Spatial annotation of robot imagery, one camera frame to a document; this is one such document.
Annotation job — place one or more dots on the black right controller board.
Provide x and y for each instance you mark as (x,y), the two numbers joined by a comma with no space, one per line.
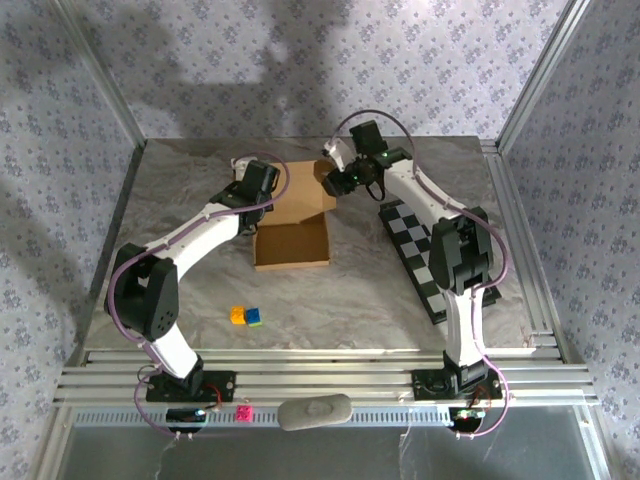
(467,417)

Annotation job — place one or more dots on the orange toy brick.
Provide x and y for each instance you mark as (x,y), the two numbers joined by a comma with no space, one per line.
(237,316)

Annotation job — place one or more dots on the black grey chessboard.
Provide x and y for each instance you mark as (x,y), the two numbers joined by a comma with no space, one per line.
(405,225)

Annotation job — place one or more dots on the brown cardboard paper box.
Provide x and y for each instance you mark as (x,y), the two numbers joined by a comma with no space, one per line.
(292,245)

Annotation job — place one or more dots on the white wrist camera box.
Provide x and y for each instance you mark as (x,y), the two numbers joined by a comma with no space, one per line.
(237,165)
(337,152)

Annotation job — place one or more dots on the aluminium frame post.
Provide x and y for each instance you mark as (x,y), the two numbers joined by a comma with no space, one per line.
(104,75)
(540,75)

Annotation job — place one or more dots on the grey oval pad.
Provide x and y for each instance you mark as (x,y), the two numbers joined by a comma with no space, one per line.
(315,412)

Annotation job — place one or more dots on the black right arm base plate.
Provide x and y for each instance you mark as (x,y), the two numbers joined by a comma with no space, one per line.
(422,392)

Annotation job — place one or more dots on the black left controller board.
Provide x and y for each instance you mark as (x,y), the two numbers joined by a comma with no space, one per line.
(185,416)

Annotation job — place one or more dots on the black controller board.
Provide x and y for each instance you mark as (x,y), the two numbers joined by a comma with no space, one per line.
(467,417)
(185,416)

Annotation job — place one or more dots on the pink toy brick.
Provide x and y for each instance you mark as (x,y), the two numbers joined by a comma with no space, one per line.
(244,414)

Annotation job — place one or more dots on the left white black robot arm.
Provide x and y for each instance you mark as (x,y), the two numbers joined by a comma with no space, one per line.
(155,300)

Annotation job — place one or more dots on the aluminium side rails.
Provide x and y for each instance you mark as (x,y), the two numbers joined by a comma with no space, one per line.
(500,170)

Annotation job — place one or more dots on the aluminium frame rails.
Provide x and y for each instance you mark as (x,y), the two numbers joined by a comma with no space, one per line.
(325,375)

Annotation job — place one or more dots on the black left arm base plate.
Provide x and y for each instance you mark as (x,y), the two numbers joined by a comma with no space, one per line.
(222,385)

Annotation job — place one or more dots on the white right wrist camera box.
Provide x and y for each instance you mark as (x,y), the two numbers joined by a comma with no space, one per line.
(337,152)

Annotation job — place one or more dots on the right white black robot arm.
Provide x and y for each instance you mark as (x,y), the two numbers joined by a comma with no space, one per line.
(457,260)

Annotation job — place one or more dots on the blue green toy brick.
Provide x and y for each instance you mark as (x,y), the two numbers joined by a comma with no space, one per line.
(254,317)

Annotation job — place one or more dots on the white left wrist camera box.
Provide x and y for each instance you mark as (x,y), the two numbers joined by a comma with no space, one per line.
(237,165)

